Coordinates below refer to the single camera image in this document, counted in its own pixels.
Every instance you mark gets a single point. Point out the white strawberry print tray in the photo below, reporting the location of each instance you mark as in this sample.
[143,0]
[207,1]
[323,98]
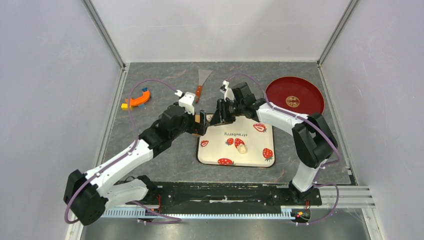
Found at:
[219,144]

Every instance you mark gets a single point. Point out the orange curved toy block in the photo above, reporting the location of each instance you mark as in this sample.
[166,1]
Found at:
[135,102]

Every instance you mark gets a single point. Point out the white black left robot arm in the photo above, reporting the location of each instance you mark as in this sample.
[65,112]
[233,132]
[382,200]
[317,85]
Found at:
[89,194]

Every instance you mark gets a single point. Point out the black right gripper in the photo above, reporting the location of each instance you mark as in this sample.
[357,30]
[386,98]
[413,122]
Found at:
[223,106]

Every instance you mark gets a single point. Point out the beige dough piece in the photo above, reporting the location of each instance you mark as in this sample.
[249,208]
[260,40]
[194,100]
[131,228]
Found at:
[242,149]

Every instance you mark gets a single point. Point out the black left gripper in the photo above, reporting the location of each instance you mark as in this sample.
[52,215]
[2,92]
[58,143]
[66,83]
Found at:
[200,128]

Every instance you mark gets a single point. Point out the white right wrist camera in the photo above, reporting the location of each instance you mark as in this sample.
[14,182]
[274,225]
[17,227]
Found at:
[228,94]

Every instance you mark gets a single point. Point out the wooden dough roller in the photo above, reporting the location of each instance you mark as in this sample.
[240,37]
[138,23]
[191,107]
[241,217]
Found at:
[198,127]

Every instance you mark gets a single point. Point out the metal scraper with wooden handle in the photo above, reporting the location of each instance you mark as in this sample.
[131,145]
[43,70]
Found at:
[203,75]

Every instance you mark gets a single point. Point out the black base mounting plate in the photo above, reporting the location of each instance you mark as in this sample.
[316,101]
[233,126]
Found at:
[226,198]

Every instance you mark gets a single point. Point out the yellow toy block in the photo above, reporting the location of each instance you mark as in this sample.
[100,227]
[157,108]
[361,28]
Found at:
[124,106]

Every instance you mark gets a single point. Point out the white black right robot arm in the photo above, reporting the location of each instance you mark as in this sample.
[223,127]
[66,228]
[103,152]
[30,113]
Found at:
[314,141]

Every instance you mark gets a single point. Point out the light blue slotted cable duct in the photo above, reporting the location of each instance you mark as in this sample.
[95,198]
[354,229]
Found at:
[141,213]

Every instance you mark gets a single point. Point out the dark red round plate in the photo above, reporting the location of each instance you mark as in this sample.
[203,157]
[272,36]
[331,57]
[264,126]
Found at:
[296,94]

